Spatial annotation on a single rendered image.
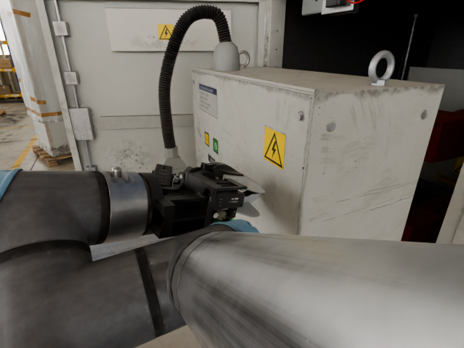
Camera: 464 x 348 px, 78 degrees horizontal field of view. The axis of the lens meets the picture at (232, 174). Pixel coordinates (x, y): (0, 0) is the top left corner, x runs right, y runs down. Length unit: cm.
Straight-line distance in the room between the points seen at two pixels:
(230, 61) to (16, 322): 59
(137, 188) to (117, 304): 12
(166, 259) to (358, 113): 28
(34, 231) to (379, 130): 39
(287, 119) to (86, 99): 75
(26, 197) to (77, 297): 9
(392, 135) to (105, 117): 81
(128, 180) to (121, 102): 70
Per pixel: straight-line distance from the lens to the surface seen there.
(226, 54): 69
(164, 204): 30
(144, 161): 104
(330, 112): 36
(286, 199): 41
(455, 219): 58
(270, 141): 42
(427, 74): 131
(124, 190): 30
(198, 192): 35
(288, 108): 38
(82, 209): 29
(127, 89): 99
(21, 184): 29
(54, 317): 24
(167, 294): 24
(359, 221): 48
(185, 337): 74
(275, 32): 94
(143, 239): 95
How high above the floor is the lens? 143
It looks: 23 degrees down
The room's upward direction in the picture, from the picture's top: straight up
